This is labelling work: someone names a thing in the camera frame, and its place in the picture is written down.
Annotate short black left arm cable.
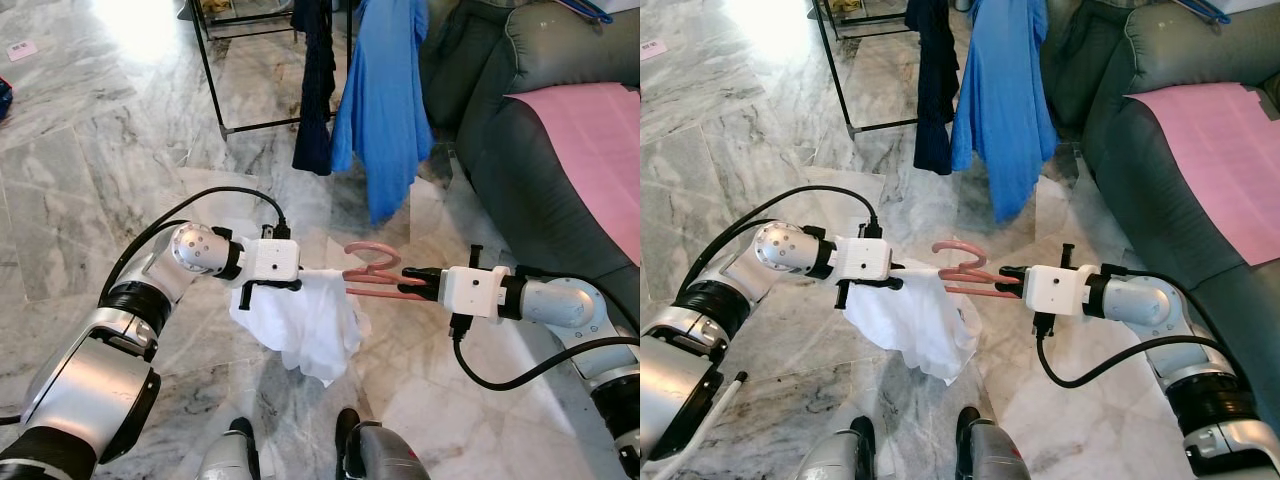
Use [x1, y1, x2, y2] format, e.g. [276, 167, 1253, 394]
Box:
[110, 220, 191, 291]
[690, 218, 776, 291]

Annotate long black left arm cable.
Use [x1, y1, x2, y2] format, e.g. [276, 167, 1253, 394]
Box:
[100, 186, 291, 301]
[675, 185, 881, 301]

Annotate green sofa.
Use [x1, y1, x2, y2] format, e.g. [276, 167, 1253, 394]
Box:
[1040, 0, 1280, 401]
[420, 0, 641, 336]

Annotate blue garment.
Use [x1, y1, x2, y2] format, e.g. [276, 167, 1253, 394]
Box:
[330, 0, 434, 226]
[950, 0, 1059, 223]

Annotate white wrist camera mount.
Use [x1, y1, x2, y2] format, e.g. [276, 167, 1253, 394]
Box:
[440, 265, 513, 321]
[240, 238, 301, 284]
[1024, 263, 1097, 319]
[835, 238, 894, 284]

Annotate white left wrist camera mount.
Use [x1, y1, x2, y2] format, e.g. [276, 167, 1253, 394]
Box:
[240, 238, 301, 284]
[835, 238, 894, 284]

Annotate pink sheet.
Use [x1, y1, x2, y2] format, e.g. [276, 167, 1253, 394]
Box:
[505, 83, 641, 266]
[1125, 83, 1280, 268]

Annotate robot right leg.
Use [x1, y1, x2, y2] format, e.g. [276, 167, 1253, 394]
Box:
[335, 408, 431, 480]
[955, 405, 1031, 480]

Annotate navy garment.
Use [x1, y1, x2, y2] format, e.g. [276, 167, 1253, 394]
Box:
[292, 0, 338, 176]
[905, 0, 961, 176]

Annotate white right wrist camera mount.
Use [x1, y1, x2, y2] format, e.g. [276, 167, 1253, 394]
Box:
[1024, 263, 1097, 319]
[440, 265, 513, 321]

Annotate black drying rack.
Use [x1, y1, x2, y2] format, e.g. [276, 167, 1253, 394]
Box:
[808, 0, 926, 139]
[183, 0, 351, 138]

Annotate white shirt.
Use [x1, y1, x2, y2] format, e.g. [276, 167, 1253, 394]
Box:
[228, 265, 373, 389]
[843, 262, 986, 386]

